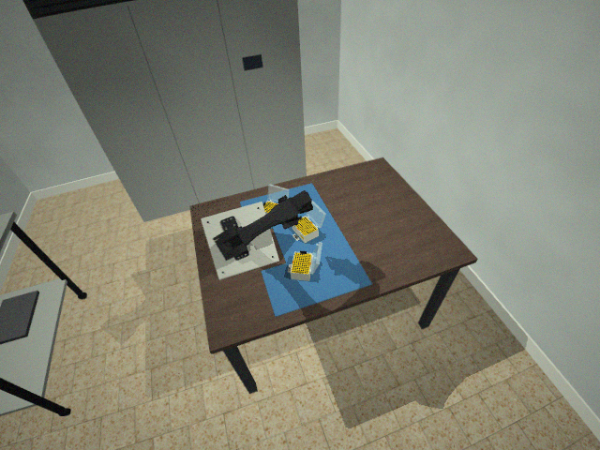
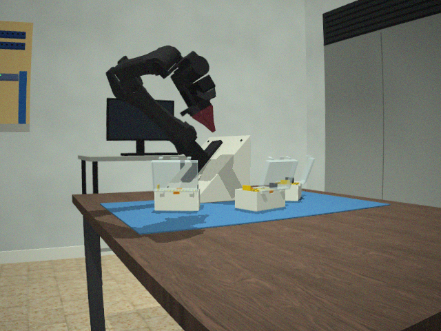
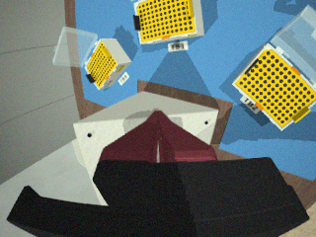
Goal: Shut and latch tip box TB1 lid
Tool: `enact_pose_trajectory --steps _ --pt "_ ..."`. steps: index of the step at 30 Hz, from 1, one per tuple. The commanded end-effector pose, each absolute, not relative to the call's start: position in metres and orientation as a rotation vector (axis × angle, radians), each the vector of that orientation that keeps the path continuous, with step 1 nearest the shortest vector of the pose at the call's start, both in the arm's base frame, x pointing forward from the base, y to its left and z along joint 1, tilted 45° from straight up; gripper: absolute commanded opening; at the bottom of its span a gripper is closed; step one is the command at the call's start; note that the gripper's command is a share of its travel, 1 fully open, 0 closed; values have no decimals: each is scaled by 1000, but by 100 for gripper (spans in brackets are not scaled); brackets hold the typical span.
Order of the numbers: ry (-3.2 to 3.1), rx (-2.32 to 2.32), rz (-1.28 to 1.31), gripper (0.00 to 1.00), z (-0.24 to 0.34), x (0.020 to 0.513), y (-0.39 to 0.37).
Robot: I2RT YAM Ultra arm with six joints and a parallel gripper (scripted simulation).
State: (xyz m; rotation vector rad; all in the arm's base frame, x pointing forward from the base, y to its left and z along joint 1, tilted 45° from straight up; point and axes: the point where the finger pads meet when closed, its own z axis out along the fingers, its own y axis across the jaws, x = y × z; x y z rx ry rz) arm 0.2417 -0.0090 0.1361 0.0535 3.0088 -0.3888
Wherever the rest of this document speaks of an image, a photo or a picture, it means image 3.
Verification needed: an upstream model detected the yellow perforated plate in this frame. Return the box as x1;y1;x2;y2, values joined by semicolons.
86;41;117;88
235;49;316;127
132;0;196;42

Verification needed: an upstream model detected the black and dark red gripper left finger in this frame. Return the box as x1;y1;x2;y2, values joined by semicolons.
98;111;158;163

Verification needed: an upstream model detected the blue bench mat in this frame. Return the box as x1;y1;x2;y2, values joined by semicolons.
75;0;316;181

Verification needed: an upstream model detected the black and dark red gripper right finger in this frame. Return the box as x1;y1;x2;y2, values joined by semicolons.
158;111;218;162

